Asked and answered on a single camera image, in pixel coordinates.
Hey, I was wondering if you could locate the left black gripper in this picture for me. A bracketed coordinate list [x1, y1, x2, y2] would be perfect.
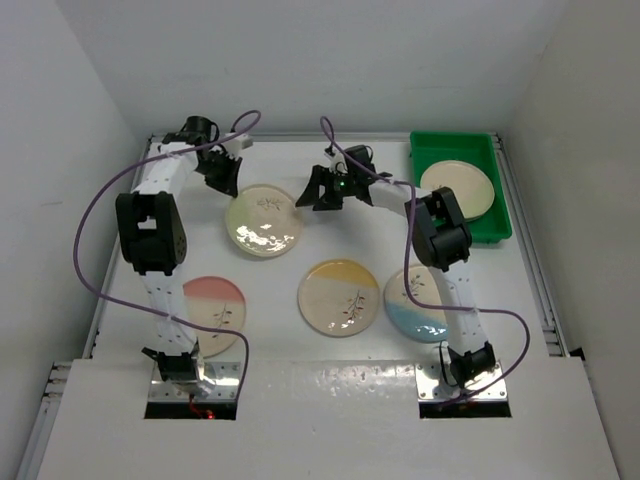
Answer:
[195, 149, 242, 197]

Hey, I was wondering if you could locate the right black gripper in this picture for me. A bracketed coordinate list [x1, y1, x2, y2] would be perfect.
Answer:
[298, 165, 358, 211]

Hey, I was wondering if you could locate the green and cream plate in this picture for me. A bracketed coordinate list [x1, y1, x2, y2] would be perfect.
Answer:
[225, 184, 304, 258]

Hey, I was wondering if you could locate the yellow and cream plate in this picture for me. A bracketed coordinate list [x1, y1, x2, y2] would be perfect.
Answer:
[297, 259, 381, 338]

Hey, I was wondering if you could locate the red and cream plate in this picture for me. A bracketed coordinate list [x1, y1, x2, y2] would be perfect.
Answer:
[183, 276, 246, 359]

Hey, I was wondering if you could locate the light green cream plate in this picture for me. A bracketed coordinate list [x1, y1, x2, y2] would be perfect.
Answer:
[420, 160, 495, 221]

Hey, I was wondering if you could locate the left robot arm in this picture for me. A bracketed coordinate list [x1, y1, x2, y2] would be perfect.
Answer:
[115, 116, 252, 395]

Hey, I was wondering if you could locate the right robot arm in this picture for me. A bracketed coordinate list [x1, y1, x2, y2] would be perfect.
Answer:
[296, 145, 496, 389]

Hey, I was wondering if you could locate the green plastic bin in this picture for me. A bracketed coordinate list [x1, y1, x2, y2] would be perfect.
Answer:
[410, 131, 512, 244]

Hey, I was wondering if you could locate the blue bottom cream plate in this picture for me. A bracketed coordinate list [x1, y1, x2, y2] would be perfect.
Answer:
[384, 264, 447, 343]

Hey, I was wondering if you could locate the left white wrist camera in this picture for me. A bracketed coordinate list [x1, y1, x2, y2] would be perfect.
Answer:
[221, 133, 253, 156]

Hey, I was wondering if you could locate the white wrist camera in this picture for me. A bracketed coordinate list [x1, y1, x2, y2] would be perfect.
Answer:
[221, 133, 253, 156]
[325, 150, 348, 174]

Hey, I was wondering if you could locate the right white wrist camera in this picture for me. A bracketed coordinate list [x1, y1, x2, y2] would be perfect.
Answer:
[325, 150, 348, 174]

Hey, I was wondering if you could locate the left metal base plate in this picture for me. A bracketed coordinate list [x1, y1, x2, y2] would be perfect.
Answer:
[147, 362, 241, 403]

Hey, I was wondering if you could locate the metal base plate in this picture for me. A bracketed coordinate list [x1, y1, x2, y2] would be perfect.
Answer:
[415, 361, 508, 403]
[147, 362, 241, 403]

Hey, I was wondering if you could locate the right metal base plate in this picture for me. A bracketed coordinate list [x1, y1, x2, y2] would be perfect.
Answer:
[415, 361, 508, 403]

